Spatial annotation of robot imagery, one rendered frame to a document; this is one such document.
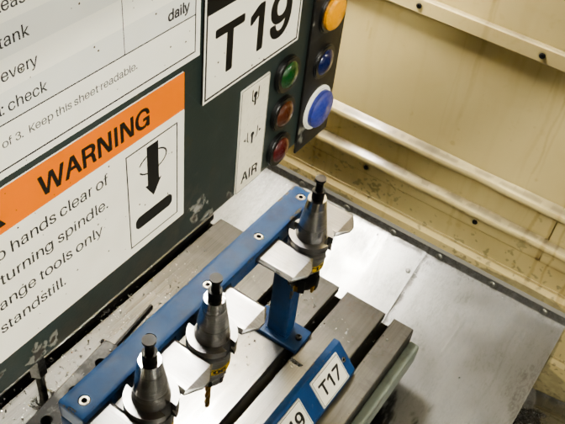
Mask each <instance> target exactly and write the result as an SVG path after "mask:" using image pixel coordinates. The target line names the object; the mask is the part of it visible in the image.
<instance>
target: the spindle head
mask: <svg viewBox="0 0 565 424"><path fill-rule="evenodd" d="M313 6H314V0H303V3H302V10H301V17H300V24H299V31H298V39H297V40H296V41H294V42H293V43H292V44H291V45H289V46H288V47H286V48H285V49H283V50H282V51H280V52H279V53H277V54H276V55H275V56H274V57H272V58H271V59H269V60H268V61H266V62H265V63H263V64H262V65H260V66H259V67H257V69H255V70H254V71H252V72H250V73H249V74H248V75H246V76H245V77H243V78H241V79H240V80H239V81H238V82H236V83H235V84H233V85H232V86H230V87H229V88H227V89H226V90H224V91H223V92H222V93H221V94H219V95H218V96H216V97H215V98H213V99H212V100H210V101H209V102H207V103H206V104H205V105H204V106H203V105H201V76H202V42H203V0H201V20H200V55H199V56H197V57H196V58H194V59H192V60H191V61H190V62H188V63H186V64H185V65H183V66H181V67H179V68H178V69H176V70H175V71H174V72H172V73H170V74H169V75H167V76H166V77H163V78H162V79H161V80H160V81H158V82H156V83H154V84H153V85H151V86H150V87H148V88H147V89H145V90H144V91H142V92H140V93H138V94H137V95H135V96H134V97H132V98H131V99H129V100H128V101H126V102H124V103H122V104H121V105H119V106H118V107H117V108H115V109H113V110H112V111H110V112H108V113H107V114H105V115H104V116H102V117H101V118H99V119H97V120H95V121H94V122H92V123H91V124H90V125H88V126H86V127H85V128H83V129H82V130H79V131H78V132H77V133H76V134H74V135H72V136H70V137H69V138H67V139H66V140H64V141H62V142H61V143H60V144H58V145H56V146H54V147H53V148H51V149H49V150H48V151H47V152H45V153H44V154H42V155H40V156H38V157H37V158H35V159H34V160H33V161H31V162H29V163H27V164H26V165H24V166H23V167H21V168H20V169H18V170H17V171H15V172H13V173H11V174H10V175H8V176H7V177H5V178H4V179H2V180H1V181H0V188H1V187H2V186H3V185H5V184H7V183H9V182H10V181H12V180H13V179H15V178H16V177H18V176H19V175H21V174H22V173H24V172H26V171H28V170H29V169H30V168H31V167H34V166H35V165H37V164H38V163H40V162H42V161H43V160H44V159H46V158H47V157H49V156H51V155H53V154H54V153H56V152H57V151H59V150H60V149H62V148H63V147H65V146H67V145H68V144H70V143H72V142H73V141H74V140H76V139H77V138H79V137H80V136H82V135H84V134H86V133H87V132H88V131H89V130H92V129H93V128H95V127H96V126H98V125H100V124H101V123H102V122H104V121H105V120H107V119H109V118H111V117H112V116H114V115H115V114H117V113H118V112H120V111H121V110H123V109H125V108H126V107H128V106H130V105H131V104H132V103H134V102H135V101H137V100H139V99H140V98H142V97H144V96H145V95H146V94H148V93H150V92H151V91H153V90H154V89H156V88H158V87H159V86H160V85H162V84H163V83H165V82H167V81H169V80H170V79H172V78H173V77H175V76H176V75H178V74H179V73H181V72H185V73H184V191H183V215H181V216H180V217H179V218H177V219H176V220H175V221H174V222H172V223H171V224H170V225H169V226H168V227H167V228H166V229H165V230H163V231H162V232H161V233H159V234H158V235H157V236H156V237H154V238H153V239H152V240H151V241H149V242H148V243H147V244H146V245H144V246H143V247H142V248H141V249H139V251H137V252H136V253H135V254H134V255H133V256H132V257H130V258H129V259H128V260H126V261H125V262H124V263H123V264H121V265H120V266H119V267H118V268H116V269H115V270H114V271H113V272H111V273H110V274H109V275H108V276H107V277H106V278H105V279H103V280H102V281H101V282H100V283H98V284H97V285H96V286H95V287H93V288H92V289H91V290H89V291H88V292H87V293H86V294H84V295H83V296H82V297H81V298H80V299H79V300H78V301H77V302H75V303H74V304H73V305H71V306H70V307H69V308H68V309H67V310H65V311H64V312H63V313H61V314H60V315H59V316H58V317H56V318H55V319H54V320H53V321H52V322H51V323H50V324H49V325H47V326H46V327H45V328H44V329H42V330H41V331H40V332H38V333H37V334H36V335H35V336H34V337H32V338H31V339H30V340H28V341H27V342H26V343H25V344H24V345H23V346H22V347H20V348H19V349H18V350H17V351H16V352H14V353H13V354H12V355H10V356H9V357H8V358H7V359H5V360H4V361H3V362H2V363H0V394H1V393H2V392H3V391H4V390H5V389H6V388H8V387H9V386H10V385H11V384H13V383H14V382H15V381H16V380H17V379H19V378H20V377H21V376H22V375H23V374H25V373H26V372H27V371H28V370H29V369H31V368H32V367H33V366H34V365H35V364H37V362H39V360H41V359H42V358H43V357H44V356H45V355H47V354H48V353H49V352H50V351H51V350H53V349H54V348H55V347H56V346H57V345H59V344H60V343H61V342H62V341H64V340H65V339H66V338H67V337H68V336H70V335H71V334H72V333H73V332H74V331H75V330H76V329H77V328H78V327H79V326H81V325H82V324H83V323H84V322H85V321H87V320H88V319H89V318H90V317H91V316H93V315H94V314H95V313H96V312H97V311H99V310H100V309H101V308H102V307H104V306H105V305H106V304H107V303H108V302H109V301H110V300H111V299H112V298H113V297H115V296H116V295H117V294H118V293H120V292H121V291H122V290H123V289H124V288H126V287H127V286H128V285H129V284H130V283H132V282H133V281H134V280H135V279H136V278H138V277H139V276H140V275H141V274H142V273H143V272H144V271H145V270H146V269H147V268H149V267H150V266H151V265H152V264H154V263H155V262H156V261H157V260H158V259H160V258H161V257H162V256H163V255H164V254H166V253H167V252H168V251H169V250H171V249H172V248H173V247H174V246H175V245H176V244H177V243H178V242H179V241H180V240H182V239H183V238H184V237H185V236H186V235H188V234H189V233H190V232H191V231H193V230H194V229H195V228H196V227H197V226H198V225H200V224H201V223H202V222H203V221H204V220H206V219H207V218H208V217H209V216H210V215H211V214H212V213H213V212H214V211H216V210H217V209H218V208H219V207H220V206H222V205H223V204H224V203H225V202H227V201H228V200H229V199H230V198H231V197H233V196H234V187H235V164H236V152H237V140H238V127H239V115H240V92H241V91H242V90H244V89H245V88H247V87H248V86H250V85H251V84H252V83H253V82H255V81H256V80H258V79H259V78H260V77H262V76H264V75H265V74H266V73H268V72H270V73H271V76H270V84H269V93H268V101H267V117H266V126H265V135H264V143H263V152H262V160H261V172H262V171H263V170H264V169H265V168H267V167H268V166H269V165H268V164H267V150H268V147H269V146H270V144H271V142H272V140H273V139H274V137H275V136H276V135H277V134H278V133H280V132H282V131H287V132H288V133H289V134H290V137H291V142H290V146H289V148H290V147H291V146H292V145H293V144H294V143H295V136H296V130H297V124H298V112H299V106H300V99H301V93H302V87H303V80H304V68H305V62H306V56H307V49H308V43H309V31H310V25H311V19H312V12H313ZM292 54H295V55H296V56H298V57H299V59H300V71H299V74H298V78H297V80H296V82H295V83H294V84H293V86H292V87H291V88H290V89H289V90H288V91H287V92H285V93H279V92H277V91H276V89H275V87H274V78H275V75H276V72H277V69H278V67H279V66H280V64H281V62H282V61H283V60H284V59H285V58H286V57H287V56H289V55H292ZM287 94H290V95H292V96H294V99H295V109H294V112H293V116H292V118H291V119H290V121H289V122H288V124H287V125H286V126H285V127H284V128H283V129H282V130H279V131H275V130H273V129H272V128H271V125H270V118H271V114H272V111H273V109H274V107H275V105H276V103H277V101H278V100H279V99H280V98H281V97H283V96H284V95H287ZM289 148H288V149H289Z"/></svg>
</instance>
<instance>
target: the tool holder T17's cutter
mask: <svg viewBox="0 0 565 424"><path fill-rule="evenodd" d="M319 276H320V275H319V271H318V272H317V273H313V274H311V275H309V276H308V277H307V278H304V279H300V280H298V281H295V282H289V281H288V285H292V286H293V292H297V293H300V294H303V293H304V291H305V290H309V289H310V293H313V292H314V291H315V290H316V289H317V287H318V284H319Z"/></svg>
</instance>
